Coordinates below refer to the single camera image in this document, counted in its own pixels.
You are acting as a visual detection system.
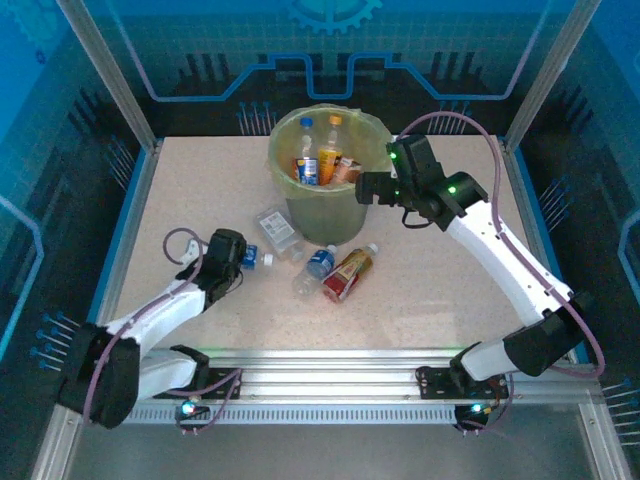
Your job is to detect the copper label plastic bottle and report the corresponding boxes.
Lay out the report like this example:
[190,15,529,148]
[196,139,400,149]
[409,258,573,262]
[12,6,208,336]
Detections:
[332,155,364,186]

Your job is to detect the blue label bottle white cap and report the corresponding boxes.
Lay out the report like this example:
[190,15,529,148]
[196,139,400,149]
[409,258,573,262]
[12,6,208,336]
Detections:
[291,243,339,297]
[241,243,276,271]

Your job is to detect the orange label bottle gold cap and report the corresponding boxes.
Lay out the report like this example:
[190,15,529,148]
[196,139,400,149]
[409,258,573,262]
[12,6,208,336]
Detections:
[316,113,346,187]

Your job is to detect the clear square bottle white label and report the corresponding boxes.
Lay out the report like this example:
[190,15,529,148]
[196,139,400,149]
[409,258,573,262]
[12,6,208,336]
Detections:
[255,207,307,262]

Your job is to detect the red yellow label bottle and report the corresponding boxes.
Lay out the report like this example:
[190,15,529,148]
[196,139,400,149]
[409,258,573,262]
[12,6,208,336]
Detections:
[321,242,381,304]

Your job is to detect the grey mesh waste bin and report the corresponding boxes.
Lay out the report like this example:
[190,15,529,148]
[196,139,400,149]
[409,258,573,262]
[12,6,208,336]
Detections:
[269,103,396,247]

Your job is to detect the lined mesh trash bin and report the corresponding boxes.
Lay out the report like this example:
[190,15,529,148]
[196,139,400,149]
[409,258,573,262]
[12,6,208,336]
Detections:
[268,102,397,201]

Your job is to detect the base connector with green light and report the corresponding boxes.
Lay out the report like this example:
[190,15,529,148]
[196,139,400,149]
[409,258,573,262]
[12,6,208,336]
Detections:
[453,402,497,432]
[175,402,212,427]

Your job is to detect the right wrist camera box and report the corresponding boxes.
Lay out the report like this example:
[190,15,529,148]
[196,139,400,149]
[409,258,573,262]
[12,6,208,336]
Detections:
[387,133,444,177]

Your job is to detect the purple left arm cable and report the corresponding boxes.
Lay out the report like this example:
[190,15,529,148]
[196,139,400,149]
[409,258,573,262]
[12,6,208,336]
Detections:
[82,227,245,435]

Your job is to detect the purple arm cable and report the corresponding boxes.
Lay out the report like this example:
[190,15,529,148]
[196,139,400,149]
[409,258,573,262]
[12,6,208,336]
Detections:
[82,227,245,435]
[397,110,606,436]

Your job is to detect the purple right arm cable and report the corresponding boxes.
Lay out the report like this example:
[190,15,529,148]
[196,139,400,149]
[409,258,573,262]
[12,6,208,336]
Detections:
[397,110,606,436]

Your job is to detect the aluminium table side rail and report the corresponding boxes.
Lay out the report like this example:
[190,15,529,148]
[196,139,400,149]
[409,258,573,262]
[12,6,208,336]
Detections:
[499,138,581,351]
[92,138,164,351]

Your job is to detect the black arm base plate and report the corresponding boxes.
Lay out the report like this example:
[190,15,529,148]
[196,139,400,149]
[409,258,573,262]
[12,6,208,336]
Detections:
[159,367,245,401]
[414,364,509,401]

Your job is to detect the aluminium mounting rail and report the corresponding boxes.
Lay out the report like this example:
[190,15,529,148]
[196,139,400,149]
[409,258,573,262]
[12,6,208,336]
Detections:
[132,347,604,409]

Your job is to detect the aluminium frame post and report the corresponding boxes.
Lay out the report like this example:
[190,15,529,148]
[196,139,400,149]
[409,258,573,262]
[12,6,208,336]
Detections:
[54,0,164,154]
[499,0,604,154]

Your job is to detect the slotted grey cable duct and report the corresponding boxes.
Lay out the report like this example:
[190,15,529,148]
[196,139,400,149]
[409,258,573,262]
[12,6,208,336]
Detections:
[122,405,471,426]

